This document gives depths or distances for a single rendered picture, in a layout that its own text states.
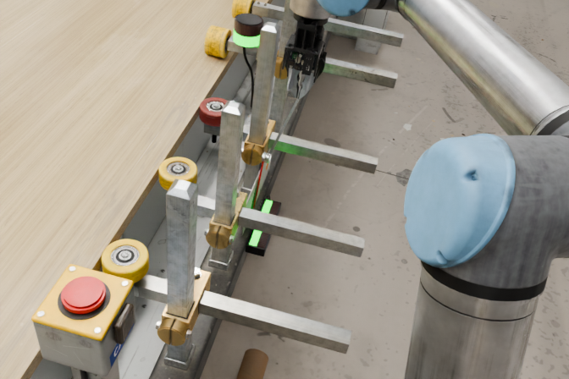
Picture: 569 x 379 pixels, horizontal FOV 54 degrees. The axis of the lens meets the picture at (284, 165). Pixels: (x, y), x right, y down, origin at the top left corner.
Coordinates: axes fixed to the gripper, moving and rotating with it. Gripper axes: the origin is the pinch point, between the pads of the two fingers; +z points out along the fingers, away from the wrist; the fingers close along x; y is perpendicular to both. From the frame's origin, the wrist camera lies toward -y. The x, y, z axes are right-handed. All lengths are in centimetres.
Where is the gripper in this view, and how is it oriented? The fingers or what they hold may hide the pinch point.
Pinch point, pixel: (299, 90)
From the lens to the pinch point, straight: 127.3
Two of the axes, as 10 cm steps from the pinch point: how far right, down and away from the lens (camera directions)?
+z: -1.3, 7.6, 6.3
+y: -2.2, 6.0, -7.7
